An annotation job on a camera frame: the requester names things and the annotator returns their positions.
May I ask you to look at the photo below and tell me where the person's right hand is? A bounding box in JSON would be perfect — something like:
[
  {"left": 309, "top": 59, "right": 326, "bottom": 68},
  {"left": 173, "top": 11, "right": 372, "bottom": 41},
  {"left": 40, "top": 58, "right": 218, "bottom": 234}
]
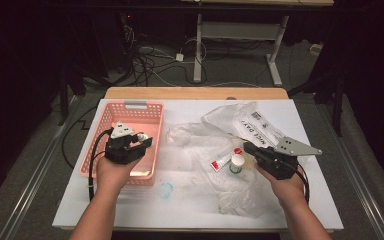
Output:
[{"left": 254, "top": 164, "right": 309, "bottom": 209}]

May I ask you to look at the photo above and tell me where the white board sheet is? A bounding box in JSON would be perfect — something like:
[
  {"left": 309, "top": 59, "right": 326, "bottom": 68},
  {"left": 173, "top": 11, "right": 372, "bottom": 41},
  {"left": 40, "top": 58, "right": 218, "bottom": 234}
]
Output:
[{"left": 52, "top": 98, "right": 344, "bottom": 231}]

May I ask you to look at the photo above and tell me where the right hand-held gripper cable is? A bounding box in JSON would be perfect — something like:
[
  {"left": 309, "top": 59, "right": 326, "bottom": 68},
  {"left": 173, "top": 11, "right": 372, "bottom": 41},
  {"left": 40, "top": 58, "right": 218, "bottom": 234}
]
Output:
[{"left": 293, "top": 163, "right": 311, "bottom": 204}]

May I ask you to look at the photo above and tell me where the left hand-held gripper cable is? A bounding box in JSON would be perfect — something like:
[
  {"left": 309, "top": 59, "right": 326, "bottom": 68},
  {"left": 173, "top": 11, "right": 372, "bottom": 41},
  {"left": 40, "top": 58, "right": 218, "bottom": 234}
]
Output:
[{"left": 87, "top": 128, "right": 114, "bottom": 203}]

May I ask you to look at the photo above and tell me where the wooden table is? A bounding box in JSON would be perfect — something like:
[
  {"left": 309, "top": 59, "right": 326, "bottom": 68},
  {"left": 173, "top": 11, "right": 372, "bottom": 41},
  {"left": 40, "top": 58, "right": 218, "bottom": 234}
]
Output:
[{"left": 59, "top": 86, "right": 335, "bottom": 234}]

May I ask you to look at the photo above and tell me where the small white-capped jar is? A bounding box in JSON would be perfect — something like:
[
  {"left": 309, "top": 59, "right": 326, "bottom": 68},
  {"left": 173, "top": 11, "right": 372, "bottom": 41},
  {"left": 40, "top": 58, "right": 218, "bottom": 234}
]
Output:
[{"left": 229, "top": 153, "right": 246, "bottom": 175}]

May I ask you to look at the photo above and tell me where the red and white tube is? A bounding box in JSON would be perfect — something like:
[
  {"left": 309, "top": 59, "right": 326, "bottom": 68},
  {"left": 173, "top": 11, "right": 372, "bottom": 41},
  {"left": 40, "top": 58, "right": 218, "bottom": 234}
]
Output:
[{"left": 209, "top": 147, "right": 244, "bottom": 173}]

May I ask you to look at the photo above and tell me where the person's left hand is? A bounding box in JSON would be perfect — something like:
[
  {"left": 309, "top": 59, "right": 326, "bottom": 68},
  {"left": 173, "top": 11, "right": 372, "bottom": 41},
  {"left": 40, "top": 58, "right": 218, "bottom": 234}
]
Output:
[{"left": 94, "top": 156, "right": 141, "bottom": 200}]

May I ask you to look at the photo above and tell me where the bundle of floor cables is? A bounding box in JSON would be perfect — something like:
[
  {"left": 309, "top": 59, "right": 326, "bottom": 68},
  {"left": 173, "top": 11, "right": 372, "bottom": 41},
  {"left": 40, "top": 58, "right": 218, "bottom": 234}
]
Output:
[{"left": 123, "top": 24, "right": 208, "bottom": 88}]

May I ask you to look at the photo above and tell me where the clear smiley plastic bag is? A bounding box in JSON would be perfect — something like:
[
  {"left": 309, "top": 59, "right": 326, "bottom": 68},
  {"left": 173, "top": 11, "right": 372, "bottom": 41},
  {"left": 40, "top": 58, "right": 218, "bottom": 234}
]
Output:
[{"left": 165, "top": 100, "right": 311, "bottom": 219}]

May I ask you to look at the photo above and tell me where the black floor cable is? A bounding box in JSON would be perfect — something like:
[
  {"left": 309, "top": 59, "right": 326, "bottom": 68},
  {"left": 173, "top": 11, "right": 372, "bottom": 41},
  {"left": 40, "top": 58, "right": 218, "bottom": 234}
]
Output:
[{"left": 61, "top": 105, "right": 98, "bottom": 169}]

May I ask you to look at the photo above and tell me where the hand-held gripper cable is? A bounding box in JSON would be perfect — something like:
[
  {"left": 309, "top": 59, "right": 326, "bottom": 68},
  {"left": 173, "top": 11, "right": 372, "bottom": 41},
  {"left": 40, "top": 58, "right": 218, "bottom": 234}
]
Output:
[
  {"left": 87, "top": 128, "right": 114, "bottom": 203},
  {"left": 293, "top": 163, "right": 311, "bottom": 204}
]

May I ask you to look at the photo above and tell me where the black stand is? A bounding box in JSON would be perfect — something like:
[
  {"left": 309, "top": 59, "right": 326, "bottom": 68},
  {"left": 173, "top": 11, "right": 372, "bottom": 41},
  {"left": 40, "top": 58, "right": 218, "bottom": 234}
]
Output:
[
  {"left": 58, "top": 63, "right": 88, "bottom": 127},
  {"left": 288, "top": 66, "right": 344, "bottom": 138}
]

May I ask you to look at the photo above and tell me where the white metal desk frame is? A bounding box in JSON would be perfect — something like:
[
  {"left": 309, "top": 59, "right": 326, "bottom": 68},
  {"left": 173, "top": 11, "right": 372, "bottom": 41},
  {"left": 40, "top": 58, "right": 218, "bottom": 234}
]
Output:
[{"left": 193, "top": 13, "right": 289, "bottom": 87}]

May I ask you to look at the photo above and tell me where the white box on floor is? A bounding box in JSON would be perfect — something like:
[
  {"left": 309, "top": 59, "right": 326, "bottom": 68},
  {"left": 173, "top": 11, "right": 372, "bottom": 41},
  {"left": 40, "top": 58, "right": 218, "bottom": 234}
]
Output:
[{"left": 309, "top": 43, "right": 324, "bottom": 56}]

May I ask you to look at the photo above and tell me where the metal floor rail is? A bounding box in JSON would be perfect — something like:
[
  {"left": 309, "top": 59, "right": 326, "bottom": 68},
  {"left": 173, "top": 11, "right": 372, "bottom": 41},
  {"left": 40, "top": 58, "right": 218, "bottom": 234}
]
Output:
[
  {"left": 0, "top": 96, "right": 81, "bottom": 240},
  {"left": 313, "top": 99, "right": 384, "bottom": 240}
]

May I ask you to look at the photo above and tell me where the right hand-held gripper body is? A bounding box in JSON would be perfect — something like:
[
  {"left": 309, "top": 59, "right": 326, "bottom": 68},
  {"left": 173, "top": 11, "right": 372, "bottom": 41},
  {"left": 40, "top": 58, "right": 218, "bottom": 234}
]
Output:
[{"left": 255, "top": 136, "right": 323, "bottom": 181}]

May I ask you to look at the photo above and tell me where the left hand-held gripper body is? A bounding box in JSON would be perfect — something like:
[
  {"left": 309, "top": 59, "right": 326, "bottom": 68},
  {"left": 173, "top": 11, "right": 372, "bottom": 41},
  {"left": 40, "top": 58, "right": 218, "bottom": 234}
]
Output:
[{"left": 105, "top": 121, "right": 147, "bottom": 165}]

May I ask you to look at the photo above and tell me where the pink plastic basket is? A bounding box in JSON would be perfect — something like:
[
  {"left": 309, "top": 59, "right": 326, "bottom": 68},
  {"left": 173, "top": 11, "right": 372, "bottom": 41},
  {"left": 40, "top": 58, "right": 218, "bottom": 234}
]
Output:
[{"left": 79, "top": 100, "right": 165, "bottom": 187}]

